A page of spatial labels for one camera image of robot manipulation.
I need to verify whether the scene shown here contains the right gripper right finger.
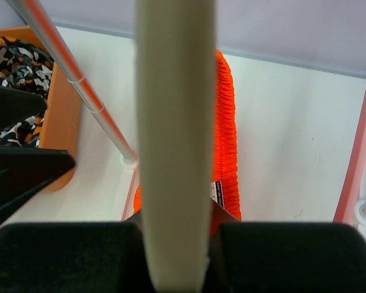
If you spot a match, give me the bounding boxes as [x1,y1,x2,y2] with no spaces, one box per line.
[203,203,366,292]

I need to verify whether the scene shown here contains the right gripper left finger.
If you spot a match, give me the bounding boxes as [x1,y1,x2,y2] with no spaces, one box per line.
[0,222,154,292]

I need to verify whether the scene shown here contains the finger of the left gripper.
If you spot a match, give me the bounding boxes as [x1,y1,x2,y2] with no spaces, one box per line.
[0,146,76,225]
[0,86,47,130]

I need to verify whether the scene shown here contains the camouflage patterned shorts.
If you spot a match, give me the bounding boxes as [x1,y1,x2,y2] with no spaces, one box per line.
[0,36,54,148]

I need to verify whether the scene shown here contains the orange shorts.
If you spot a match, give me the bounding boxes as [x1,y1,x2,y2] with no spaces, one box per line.
[132,49,242,237]

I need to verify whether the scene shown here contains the beige hanger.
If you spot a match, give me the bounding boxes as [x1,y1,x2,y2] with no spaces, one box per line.
[136,1,217,292]

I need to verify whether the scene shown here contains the pink hanger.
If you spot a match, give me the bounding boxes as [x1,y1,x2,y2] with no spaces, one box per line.
[333,88,366,224]

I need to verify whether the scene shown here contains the orange plastic bin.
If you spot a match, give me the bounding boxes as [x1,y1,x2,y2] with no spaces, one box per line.
[0,26,83,193]

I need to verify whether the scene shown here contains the silver clothes rack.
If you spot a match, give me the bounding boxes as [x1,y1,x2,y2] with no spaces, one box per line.
[4,0,366,226]

